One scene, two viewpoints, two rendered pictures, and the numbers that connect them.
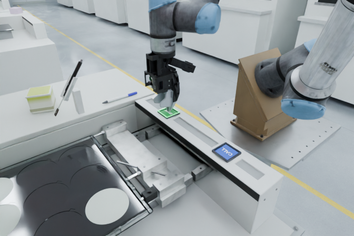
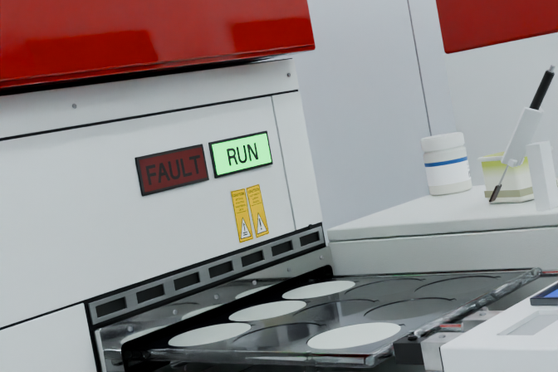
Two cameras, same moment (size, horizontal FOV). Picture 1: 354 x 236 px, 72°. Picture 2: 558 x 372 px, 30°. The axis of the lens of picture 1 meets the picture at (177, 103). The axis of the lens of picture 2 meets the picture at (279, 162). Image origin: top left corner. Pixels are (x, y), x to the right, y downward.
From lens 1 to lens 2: 0.94 m
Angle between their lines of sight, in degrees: 79
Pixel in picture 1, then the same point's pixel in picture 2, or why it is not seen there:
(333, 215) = not seen: outside the picture
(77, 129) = (521, 247)
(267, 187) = (475, 345)
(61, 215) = (307, 325)
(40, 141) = (445, 247)
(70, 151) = (463, 279)
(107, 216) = (327, 343)
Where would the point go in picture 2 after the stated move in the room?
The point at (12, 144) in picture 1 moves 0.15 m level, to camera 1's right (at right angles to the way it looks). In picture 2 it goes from (400, 233) to (438, 244)
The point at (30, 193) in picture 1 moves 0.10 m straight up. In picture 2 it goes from (336, 300) to (322, 222)
